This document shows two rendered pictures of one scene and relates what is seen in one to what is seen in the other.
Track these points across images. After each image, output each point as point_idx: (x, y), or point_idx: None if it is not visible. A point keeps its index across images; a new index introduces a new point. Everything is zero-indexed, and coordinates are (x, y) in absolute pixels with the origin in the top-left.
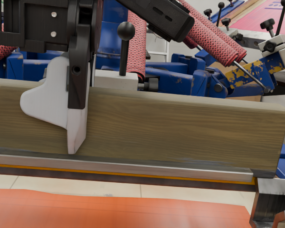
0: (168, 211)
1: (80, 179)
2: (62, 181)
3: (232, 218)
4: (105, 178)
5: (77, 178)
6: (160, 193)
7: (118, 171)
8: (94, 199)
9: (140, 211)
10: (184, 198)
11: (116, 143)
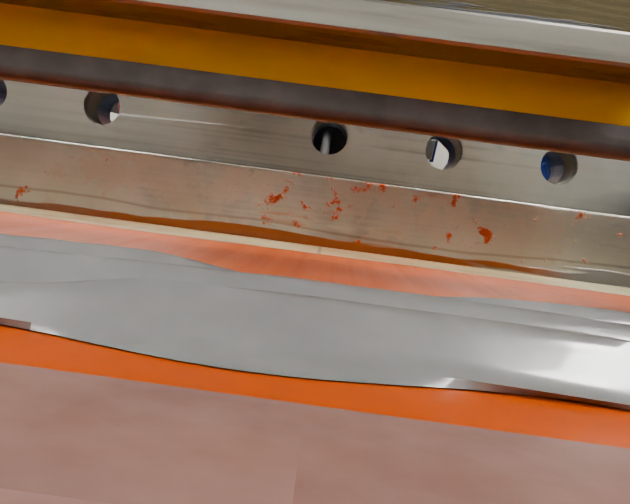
0: (397, 270)
1: (124, 86)
2: (98, 219)
3: (605, 299)
4: (200, 85)
5: (113, 81)
6: (378, 259)
7: (236, 8)
8: (177, 237)
9: (312, 259)
10: (450, 270)
11: None
